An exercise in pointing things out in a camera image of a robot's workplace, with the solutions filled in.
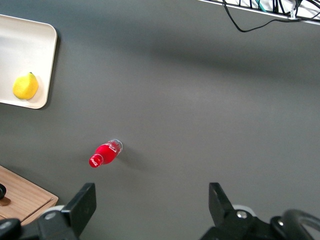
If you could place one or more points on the cream plastic tray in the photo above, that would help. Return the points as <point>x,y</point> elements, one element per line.
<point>25,50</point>

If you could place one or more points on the oak wooden drawer cabinet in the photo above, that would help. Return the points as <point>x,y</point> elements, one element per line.
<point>25,197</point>

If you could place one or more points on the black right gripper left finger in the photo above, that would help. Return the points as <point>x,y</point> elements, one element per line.
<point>82,207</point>

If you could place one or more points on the yellow lemon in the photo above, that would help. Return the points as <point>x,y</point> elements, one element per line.
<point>25,87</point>

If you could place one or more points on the red cola bottle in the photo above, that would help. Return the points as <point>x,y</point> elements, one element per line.
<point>106,153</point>

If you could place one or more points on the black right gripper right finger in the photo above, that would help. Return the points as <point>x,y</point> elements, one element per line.
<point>220,205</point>

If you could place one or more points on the white table edge rail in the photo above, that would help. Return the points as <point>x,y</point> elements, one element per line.
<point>310,11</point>

